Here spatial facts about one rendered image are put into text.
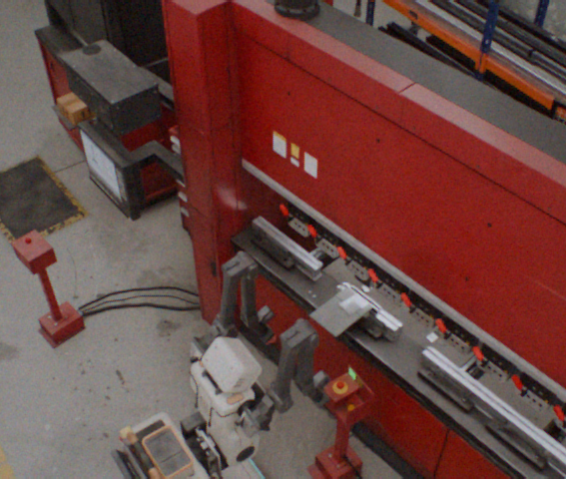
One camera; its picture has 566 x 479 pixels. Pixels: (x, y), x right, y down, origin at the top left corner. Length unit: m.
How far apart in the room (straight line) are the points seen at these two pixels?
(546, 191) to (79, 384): 3.16
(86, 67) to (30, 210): 2.41
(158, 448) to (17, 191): 3.19
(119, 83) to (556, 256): 2.04
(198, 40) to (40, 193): 2.98
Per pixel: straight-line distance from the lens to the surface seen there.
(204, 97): 3.52
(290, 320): 4.19
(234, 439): 3.43
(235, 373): 3.05
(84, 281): 5.32
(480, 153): 2.70
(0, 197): 6.12
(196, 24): 3.32
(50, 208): 5.90
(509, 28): 5.04
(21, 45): 7.91
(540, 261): 2.82
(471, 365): 3.82
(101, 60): 3.73
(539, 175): 2.59
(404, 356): 3.74
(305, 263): 3.97
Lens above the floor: 3.90
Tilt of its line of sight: 47 degrees down
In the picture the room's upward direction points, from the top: straight up
